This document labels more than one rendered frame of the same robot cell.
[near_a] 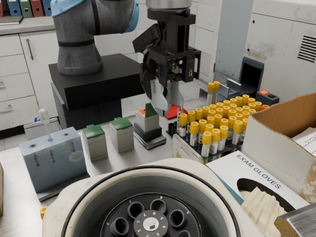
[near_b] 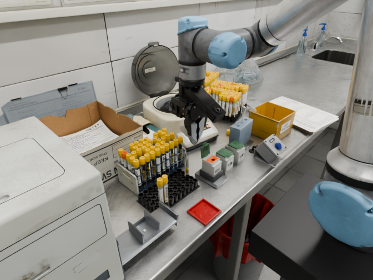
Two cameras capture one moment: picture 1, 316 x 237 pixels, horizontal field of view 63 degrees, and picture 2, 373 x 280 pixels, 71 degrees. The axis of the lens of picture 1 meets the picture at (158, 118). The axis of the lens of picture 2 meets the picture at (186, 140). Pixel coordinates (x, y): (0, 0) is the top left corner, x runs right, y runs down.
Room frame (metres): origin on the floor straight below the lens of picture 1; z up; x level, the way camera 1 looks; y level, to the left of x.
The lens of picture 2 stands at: (1.13, -0.23, 1.43)
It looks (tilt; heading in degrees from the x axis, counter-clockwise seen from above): 32 degrees down; 164
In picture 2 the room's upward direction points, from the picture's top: straight up
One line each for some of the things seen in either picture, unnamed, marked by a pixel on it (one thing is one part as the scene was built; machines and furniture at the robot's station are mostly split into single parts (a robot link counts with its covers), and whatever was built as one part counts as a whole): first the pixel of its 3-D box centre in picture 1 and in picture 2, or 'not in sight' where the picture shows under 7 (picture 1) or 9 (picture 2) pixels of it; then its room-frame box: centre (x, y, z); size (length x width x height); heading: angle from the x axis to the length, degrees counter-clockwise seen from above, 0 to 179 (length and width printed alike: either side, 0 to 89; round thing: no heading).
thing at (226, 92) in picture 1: (233, 89); (136, 235); (0.72, -0.23, 0.92); 0.21 x 0.07 x 0.05; 119
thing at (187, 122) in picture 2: not in sight; (191, 121); (0.48, -0.03, 1.07); 0.05 x 0.02 x 0.09; 120
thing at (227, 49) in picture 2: not in sight; (224, 48); (0.54, 0.03, 1.28); 0.11 x 0.11 x 0.08; 20
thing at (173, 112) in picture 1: (172, 110); (203, 211); (0.66, -0.04, 0.88); 0.07 x 0.07 x 0.01; 29
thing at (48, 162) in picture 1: (55, 161); (240, 134); (0.38, 0.20, 0.92); 0.10 x 0.07 x 0.10; 126
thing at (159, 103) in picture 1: (161, 101); (193, 128); (0.44, -0.01, 1.02); 0.06 x 0.03 x 0.09; 30
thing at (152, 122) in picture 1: (147, 122); (211, 167); (0.53, 0.03, 0.92); 0.05 x 0.04 x 0.06; 31
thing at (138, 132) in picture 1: (147, 131); (211, 174); (0.53, 0.03, 0.89); 0.09 x 0.05 x 0.04; 32
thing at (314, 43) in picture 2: not in sight; (328, 42); (-0.76, 1.56, 0.94); 0.24 x 0.17 x 0.14; 29
